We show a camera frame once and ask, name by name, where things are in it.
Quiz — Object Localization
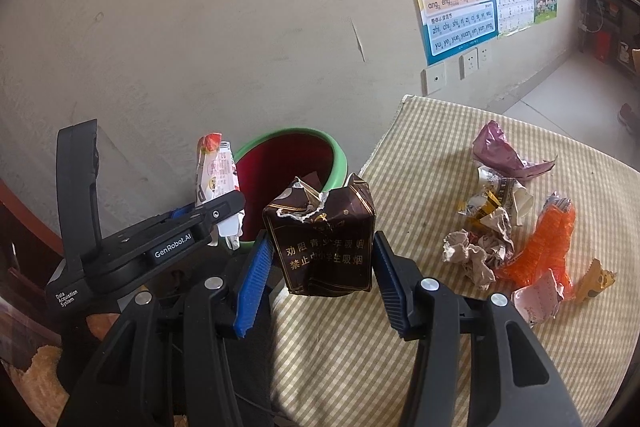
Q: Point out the white red snack wrapper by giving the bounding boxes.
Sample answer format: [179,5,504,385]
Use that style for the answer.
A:
[195,133,245,251]

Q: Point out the brown cigarette carton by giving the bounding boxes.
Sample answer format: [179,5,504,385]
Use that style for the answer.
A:
[262,173,375,297]

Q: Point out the crushed patterned paper cup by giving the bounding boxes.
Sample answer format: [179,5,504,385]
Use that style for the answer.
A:
[477,166,535,227]

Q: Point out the pink foil snack bag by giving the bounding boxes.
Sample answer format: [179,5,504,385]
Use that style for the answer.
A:
[472,120,555,183]

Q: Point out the red green-rimmed trash bin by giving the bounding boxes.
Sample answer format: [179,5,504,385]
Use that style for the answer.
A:
[234,128,348,253]

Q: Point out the crumpled beige paper ball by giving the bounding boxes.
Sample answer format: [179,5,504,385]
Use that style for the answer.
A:
[442,207,514,291]

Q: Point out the pink white paper scrap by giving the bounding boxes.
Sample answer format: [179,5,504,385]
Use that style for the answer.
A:
[511,270,564,327]

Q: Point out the yellow foil snack wrapper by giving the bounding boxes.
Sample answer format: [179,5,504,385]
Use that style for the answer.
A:
[457,188,503,231]

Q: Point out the orange plastic wrapper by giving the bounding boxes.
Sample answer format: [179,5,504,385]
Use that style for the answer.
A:
[496,192,576,297]

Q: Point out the small yellow toy piece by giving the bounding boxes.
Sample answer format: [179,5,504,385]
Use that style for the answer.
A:
[575,258,616,303]

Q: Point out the red slippers on floor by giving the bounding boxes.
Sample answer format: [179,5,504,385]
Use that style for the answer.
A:
[617,103,640,138]

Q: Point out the dark metal shelf rack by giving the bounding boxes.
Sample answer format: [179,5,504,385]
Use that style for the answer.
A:
[578,0,639,78]

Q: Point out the white wall power socket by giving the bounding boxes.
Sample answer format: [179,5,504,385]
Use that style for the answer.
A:
[460,48,480,79]

